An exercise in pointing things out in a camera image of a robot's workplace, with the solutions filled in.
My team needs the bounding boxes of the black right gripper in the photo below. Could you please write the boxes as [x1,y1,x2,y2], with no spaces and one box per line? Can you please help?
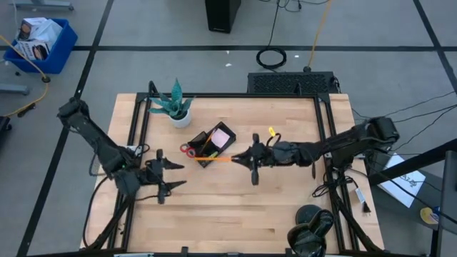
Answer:
[231,133,283,186]

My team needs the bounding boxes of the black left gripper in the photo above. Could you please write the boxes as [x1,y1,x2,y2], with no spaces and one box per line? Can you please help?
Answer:
[141,148,188,206]

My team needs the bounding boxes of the red handled scissors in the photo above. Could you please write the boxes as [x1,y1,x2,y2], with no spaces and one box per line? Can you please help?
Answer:
[179,142,197,159]

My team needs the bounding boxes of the pink sticky note pad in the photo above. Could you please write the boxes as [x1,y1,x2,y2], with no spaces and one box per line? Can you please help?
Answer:
[211,128,231,149]

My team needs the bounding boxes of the black mesh desk organizer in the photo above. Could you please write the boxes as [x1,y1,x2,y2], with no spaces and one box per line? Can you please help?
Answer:
[187,121,237,168]

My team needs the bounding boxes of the green plant in white pot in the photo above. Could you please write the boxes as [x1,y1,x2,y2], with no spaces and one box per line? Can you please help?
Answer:
[147,77,196,129]

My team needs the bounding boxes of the black mesh computer case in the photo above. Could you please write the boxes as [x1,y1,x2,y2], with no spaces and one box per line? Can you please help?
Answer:
[246,71,340,96]

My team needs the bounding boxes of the white plug adapter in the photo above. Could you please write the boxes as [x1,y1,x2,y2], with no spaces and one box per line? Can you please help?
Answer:
[355,187,372,214]

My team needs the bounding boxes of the black computer tower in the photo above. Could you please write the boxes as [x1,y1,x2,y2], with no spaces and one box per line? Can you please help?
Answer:
[204,0,242,34]

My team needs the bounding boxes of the white printed paper sheet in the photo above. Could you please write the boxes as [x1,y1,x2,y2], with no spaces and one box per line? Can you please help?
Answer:
[377,152,427,208]

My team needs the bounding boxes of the black metal stand beam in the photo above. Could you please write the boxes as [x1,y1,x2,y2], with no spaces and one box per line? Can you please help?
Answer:
[367,138,457,257]

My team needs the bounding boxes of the blue plastic bin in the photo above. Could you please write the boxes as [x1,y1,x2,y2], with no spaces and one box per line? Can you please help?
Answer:
[3,17,79,75]

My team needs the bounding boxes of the black caster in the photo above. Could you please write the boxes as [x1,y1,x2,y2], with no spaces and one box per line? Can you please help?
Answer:
[0,116,12,141]

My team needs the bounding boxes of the grey metal table foot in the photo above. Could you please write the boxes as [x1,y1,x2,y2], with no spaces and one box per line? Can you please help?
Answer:
[0,84,30,96]
[10,0,75,11]

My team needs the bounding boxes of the white printed box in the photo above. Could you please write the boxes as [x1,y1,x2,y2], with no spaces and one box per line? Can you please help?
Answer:
[14,39,51,61]

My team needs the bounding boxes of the yellow round tag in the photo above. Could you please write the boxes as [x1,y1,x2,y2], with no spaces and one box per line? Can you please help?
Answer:
[419,206,441,226]

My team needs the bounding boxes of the black metal table frame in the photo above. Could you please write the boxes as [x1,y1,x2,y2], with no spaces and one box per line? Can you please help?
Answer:
[81,80,386,257]

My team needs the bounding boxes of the black coiled cable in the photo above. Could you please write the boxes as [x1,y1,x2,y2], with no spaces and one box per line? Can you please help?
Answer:
[256,0,288,71]

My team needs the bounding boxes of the yellow power cable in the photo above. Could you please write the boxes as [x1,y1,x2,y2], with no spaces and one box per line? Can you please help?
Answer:
[303,0,333,72]
[0,34,51,117]

